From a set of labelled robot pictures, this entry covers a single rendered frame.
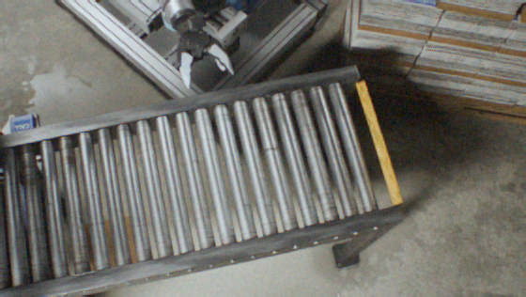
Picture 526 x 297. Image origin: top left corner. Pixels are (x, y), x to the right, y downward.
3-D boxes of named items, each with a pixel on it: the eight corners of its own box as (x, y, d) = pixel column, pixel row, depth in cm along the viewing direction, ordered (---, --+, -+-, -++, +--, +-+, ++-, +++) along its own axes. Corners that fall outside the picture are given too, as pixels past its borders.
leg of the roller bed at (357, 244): (349, 246, 245) (389, 211, 181) (353, 258, 243) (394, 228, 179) (337, 249, 244) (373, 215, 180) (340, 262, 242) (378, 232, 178)
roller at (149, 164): (150, 121, 181) (148, 115, 176) (176, 260, 166) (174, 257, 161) (135, 124, 180) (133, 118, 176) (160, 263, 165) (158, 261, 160)
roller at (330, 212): (301, 91, 187) (304, 85, 182) (338, 225, 172) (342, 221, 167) (287, 94, 186) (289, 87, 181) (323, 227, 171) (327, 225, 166)
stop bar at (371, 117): (363, 82, 183) (364, 79, 181) (403, 205, 169) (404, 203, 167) (354, 84, 183) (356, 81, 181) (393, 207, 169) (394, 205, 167)
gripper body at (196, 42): (210, 62, 143) (195, 26, 147) (214, 44, 135) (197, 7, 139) (183, 70, 141) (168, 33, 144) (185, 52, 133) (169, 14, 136)
